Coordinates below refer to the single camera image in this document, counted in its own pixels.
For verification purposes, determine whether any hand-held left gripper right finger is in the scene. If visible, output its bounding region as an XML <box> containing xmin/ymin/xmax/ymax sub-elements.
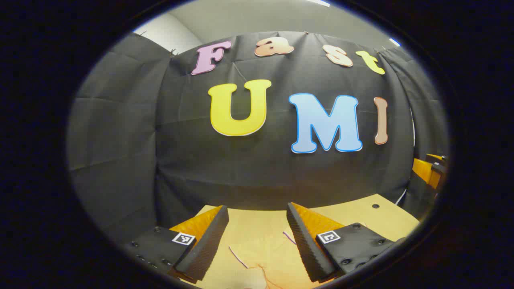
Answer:
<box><xmin>286</xmin><ymin>202</ymin><xmax>396</xmax><ymax>283</ymax></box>

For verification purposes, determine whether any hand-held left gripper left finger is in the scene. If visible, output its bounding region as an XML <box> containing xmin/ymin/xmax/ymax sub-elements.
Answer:
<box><xmin>129</xmin><ymin>205</ymin><xmax>230</xmax><ymax>282</ymax></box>

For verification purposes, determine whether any orange T-shirt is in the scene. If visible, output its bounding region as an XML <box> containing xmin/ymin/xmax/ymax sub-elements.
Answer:
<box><xmin>228</xmin><ymin>225</ymin><xmax>318</xmax><ymax>289</ymax></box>

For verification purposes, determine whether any black backdrop cloth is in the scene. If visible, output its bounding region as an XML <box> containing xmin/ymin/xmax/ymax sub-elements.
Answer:
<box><xmin>67</xmin><ymin>31</ymin><xmax>448</xmax><ymax>241</ymax></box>

